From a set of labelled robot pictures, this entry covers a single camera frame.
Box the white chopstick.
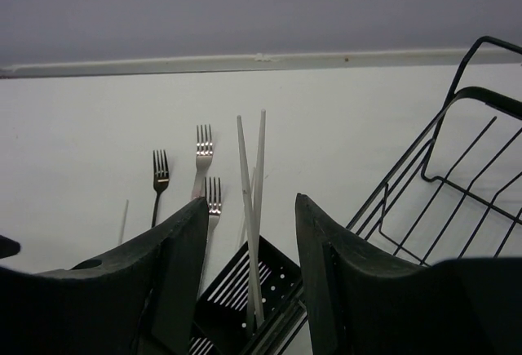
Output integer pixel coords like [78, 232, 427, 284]
[250, 109, 268, 317]
[237, 115, 257, 336]
[238, 166, 258, 246]
[117, 199, 129, 246]

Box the teal handled fork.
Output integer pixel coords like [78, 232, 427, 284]
[204, 177, 223, 250]

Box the black metal fork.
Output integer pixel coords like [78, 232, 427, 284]
[151, 149, 170, 228]

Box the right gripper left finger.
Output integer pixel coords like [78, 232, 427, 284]
[1, 197, 209, 354]

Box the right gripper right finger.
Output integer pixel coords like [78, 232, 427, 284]
[295, 194, 521, 354]

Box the black wire dish rack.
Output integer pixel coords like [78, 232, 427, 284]
[347, 36, 521, 267]

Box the black utensil caddy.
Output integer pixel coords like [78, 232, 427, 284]
[189, 232, 309, 355]

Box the pink handled fork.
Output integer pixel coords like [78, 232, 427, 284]
[191, 124, 214, 199]

